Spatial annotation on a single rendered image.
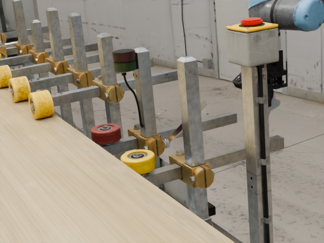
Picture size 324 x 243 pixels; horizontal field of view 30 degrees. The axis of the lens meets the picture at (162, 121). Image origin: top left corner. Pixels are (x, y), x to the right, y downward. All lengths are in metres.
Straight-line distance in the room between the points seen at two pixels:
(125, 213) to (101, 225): 0.06
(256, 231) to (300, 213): 1.87
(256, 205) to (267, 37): 0.34
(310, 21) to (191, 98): 0.50
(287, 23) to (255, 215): 0.69
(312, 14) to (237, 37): 0.64
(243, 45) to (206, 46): 4.77
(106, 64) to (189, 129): 0.51
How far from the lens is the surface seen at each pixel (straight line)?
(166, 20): 6.37
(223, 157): 1.52
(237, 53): 1.13
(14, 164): 1.49
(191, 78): 1.37
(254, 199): 1.23
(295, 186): 3.41
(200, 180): 1.42
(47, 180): 1.36
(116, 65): 1.57
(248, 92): 1.16
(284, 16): 1.75
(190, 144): 1.41
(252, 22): 1.12
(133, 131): 1.70
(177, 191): 1.63
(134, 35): 6.97
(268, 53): 1.13
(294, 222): 3.03
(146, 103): 1.62
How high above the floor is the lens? 1.40
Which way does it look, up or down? 18 degrees down
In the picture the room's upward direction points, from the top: 5 degrees counter-clockwise
